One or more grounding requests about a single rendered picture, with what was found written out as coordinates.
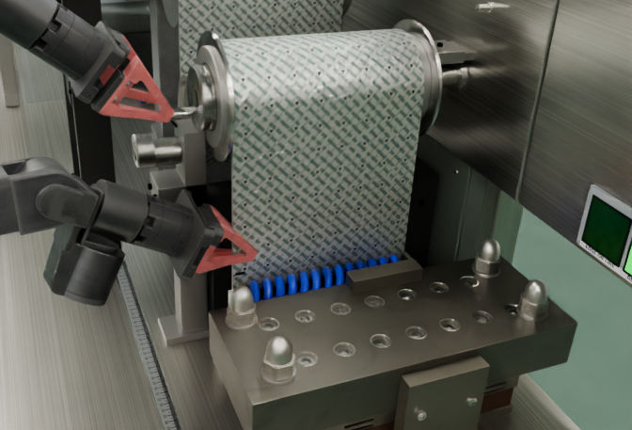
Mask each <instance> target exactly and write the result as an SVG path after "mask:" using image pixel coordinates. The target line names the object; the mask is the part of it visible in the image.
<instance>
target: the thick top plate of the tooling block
mask: <svg viewBox="0 0 632 430"><path fill-rule="evenodd" d="M500 260H501V263H500V274H499V276H497V277H495V278H485V277H481V276H479V275H477V274H476V273H474V272H473V270H472V264H473V263H474V262H475V258H473V259H468V260H463V261H459V262H454V263H445V264H440V265H436V266H431V267H426V268H423V269H422V277H421V280H417V281H412V282H407V283H403V284H398V285H393V286H389V287H385V288H380V289H375V290H370V291H366V292H361V293H357V294H353V293H352V292H351V290H350V289H349V288H348V286H347V285H346V284H341V285H336V286H331V287H326V288H322V289H317V290H312V291H307V292H303V293H298V294H293V295H284V296H280V297H275V298H270V299H265V300H261V301H256V302H255V303H256V315H257V317H258V323H257V324H256V325H255V326H254V327H253V328H251V329H249V330H245V331H238V330H233V329H231V328H229V327H228V326H227V325H226V322H225V319H226V316H227V308H223V309H218V310H213V311H209V335H210V353H211V355H212V358H213V361H214V364H215V366H216V368H217V371H218V372H219V374H220V377H221V379H222V381H223V383H224V386H225V388H226V390H227V393H228V395H229V398H230V400H231V402H232V405H233V407H234V409H235V412H236V414H237V416H238V419H239V421H240V423H241V425H242V427H243V429H244V430H324V429H327V428H330V427H334V426H338V425H341V424H345V423H348V422H354V421H357V420H361V419H365V418H368V417H371V416H375V415H378V414H382V413H385V412H389V411H392V410H395V409H397V403H398V396H399V388H400V382H401V375H402V374H409V373H413V372H416V371H420V370H424V369H427V368H431V367H434V366H438V365H442V364H446V363H450V362H454V361H457V360H460V359H464V358H471V357H475V356H478V355H480V356H481V357H482V358H483V359H484V360H485V361H486V362H487V363H488V364H489V366H490V368H489V373H488V376H487V381H486V385H487V384H491V383H494V382H498V381H501V380H504V379H508V378H511V377H515V376H519V375H521V374H528V373H531V372H535V371H538V370H542V369H545V368H548V367H552V366H556V365H559V364H563V363H565V362H567V360H568V358H569V354H570V350H571V347H572V343H573V339H574V336H575V333H576V329H577V321H575V320H574V319H573V318H572V317H571V316H570V315H569V314H567V313H566V312H565V311H564V310H563V309H562V308H560V307H559V306H558V305H557V304H556V303H555V302H553V301H552V300H551V299H550V298H549V297H547V299H548V303H549V305H548V309H547V312H548V315H547V318H546V319H545V320H544V321H541V322H532V321H529V320H526V319H524V318H522V317H521V316H520V315H519V314H518V313H517V312H516V306H517V305H518V304H519V301H520V296H521V294H522V293H524V292H525V288H526V286H527V284H528V283H529V280H528V279H527V278H526V277H525V276H523V275H522V274H521V273H520V272H519V271H518V270H517V269H515V268H514V267H513V266H512V265H511V264H510V263H508V262H507V261H506V260H505V259H504V258H503V257H502V256H500ZM275 336H284V337H286V338H287V339H288V340H289V341H290V342H291V344H292V352H293V353H294V354H295V358H294V366H295V368H296V377H295V379H294V380H293V381H292V382H290V383H288V384H285V385H273V384H270V383H268V382H266V381H265V380H264V379H263V378H262V377H261V367H262V366H263V360H264V356H265V353H266V348H267V345H268V343H269V342H270V341H271V339H273V338H274V337H275Z"/></svg>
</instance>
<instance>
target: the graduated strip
mask: <svg viewBox="0 0 632 430"><path fill-rule="evenodd" d="M117 281H118V286H119V289H120V292H121V296H122V299H123V302H124V305H125V309H126V311H127V314H128V318H129V321H130V324H131V327H132V331H133V333H134V338H135V342H136V345H137V348H138V351H139V355H140V357H141V360H142V364H143V367H144V370H145V373H146V377H147V379H148V382H149V385H150V391H151V394H152V397H153V401H154V403H155V406H156V409H157V413H158V416H159V419H160V423H161V425H162V428H163V430H183V429H182V424H181V421H180V418H179V415H178V412H177V409H176V407H175V404H174V402H173V399H172V396H171V393H170V390H169V387H168V384H167V382H166V377H165V374H164V371H163V368H162V365H161V362H160V359H159V357H158V354H157V351H156V348H155V345H154V342H153V339H152V336H151V335H150V330H149V327H148V324H147V321H146V318H145V315H144V312H143V310H142V307H141V304H140V301H139V298H138V295H137V292H136V289H135V287H134V282H133V279H132V276H131V273H130V271H129V268H128V265H127V263H126V260H125V261H123V262H122V264H121V267H120V269H119V271H118V274H117Z"/></svg>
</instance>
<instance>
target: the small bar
mask: <svg viewBox="0 0 632 430"><path fill-rule="evenodd" d="M422 269H423V268H422V267H421V266H420V265H419V264H418V263H417V261H416V260H415V259H410V260H404V261H399V262H395V263H386V264H381V265H376V266H371V267H366V268H361V269H356V270H351V271H347V272H346V279H345V284H346V285H347V286H348V288H349V289H350V290H351V292H352V293H353V294H357V293H361V292H366V291H370V290H375V289H380V288H385V287H389V286H393V285H398V284H403V283H407V282H412V281H417V280H421V277H422Z"/></svg>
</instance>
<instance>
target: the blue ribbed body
mask: <svg viewBox="0 0 632 430"><path fill-rule="evenodd" d="M395 262H399V258H398V256H396V255H395V254H391V255H390V256H389V257H388V260H387V258H386V257H384V256H381V257H379V258H378V261H377V262H376V260H375V259H368V260H367V267H371V266H376V265H381V264H386V263H395ZM361 268H366V264H365V263H364V262H363V261H358V262H356V264H355V267H354V265H353V264H352V263H347V264H345V266H344V272H343V269H342V267H341V266H340V265H339V264H336V265H335V266H334V268H333V275H332V272H331V270H330V268H329V267H324V268H323V269H322V276H320V273H319V271H318V270H317V269H312V270H311V271H310V279H309V278H308V274H307V273H306V272H305V271H302V272H300V273H299V275H298V280H299V281H296V277H295V275H294V274H289V275H288V276H287V283H284V280H283V277H281V276H276V277H275V286H272V282H271V280H270V279H268V278H266V279H264V280H263V281H262V288H260V285H259V284H258V282H257V281H255V280H252V281H251V282H250V291H251V292H252V294H253V297H254V302H256V301H261V300H265V299H270V298H275V297H280V296H284V295H293V294H298V293H303V292H307V291H312V290H317V289H322V288H326V287H331V286H336V285H341V284H345V279H346V272H347V271H351V270H356V269H361Z"/></svg>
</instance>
